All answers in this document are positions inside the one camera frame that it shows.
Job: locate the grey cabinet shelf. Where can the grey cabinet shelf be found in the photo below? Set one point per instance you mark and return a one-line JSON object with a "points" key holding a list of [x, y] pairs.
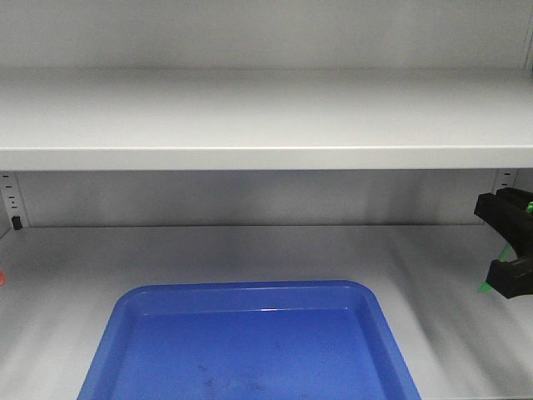
{"points": [[119, 120]]}

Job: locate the black shelf support clip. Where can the black shelf support clip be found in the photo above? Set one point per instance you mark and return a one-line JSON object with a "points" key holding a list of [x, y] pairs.
{"points": [[16, 222]]}

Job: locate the green long-handled spoon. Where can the green long-handled spoon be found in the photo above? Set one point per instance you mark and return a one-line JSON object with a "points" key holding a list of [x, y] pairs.
{"points": [[506, 254]]}

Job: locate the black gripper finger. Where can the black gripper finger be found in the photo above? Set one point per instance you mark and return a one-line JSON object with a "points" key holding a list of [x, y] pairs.
{"points": [[511, 279], [506, 212]]}

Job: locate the blue plastic tray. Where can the blue plastic tray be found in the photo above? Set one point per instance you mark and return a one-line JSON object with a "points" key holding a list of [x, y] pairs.
{"points": [[248, 340]]}

